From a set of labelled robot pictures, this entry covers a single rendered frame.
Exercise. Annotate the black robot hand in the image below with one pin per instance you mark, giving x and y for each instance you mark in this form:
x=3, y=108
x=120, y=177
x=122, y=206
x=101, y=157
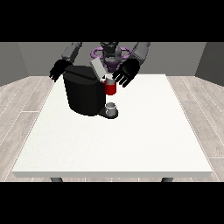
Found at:
x=128, y=71
x=59, y=69

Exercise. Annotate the small grey coffee pod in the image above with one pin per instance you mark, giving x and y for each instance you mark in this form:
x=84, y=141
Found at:
x=109, y=77

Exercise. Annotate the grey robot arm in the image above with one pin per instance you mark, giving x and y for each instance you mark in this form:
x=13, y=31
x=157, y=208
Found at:
x=71, y=52
x=140, y=52

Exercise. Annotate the red pod holder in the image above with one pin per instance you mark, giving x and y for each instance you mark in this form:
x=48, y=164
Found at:
x=110, y=87

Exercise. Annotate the pale grey machine lid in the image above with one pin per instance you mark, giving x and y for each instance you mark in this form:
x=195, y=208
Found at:
x=97, y=68

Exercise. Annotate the black coffee machine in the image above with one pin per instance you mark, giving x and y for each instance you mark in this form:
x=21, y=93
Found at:
x=84, y=92

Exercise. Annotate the grey robot trunk purple rings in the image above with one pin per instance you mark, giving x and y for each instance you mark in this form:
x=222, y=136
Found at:
x=109, y=55

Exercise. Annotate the small grey cup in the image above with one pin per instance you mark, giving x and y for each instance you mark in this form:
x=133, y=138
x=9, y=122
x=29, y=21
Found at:
x=111, y=108

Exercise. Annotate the dark table leg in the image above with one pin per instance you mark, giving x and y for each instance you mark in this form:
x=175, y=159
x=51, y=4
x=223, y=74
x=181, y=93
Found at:
x=167, y=179
x=56, y=179

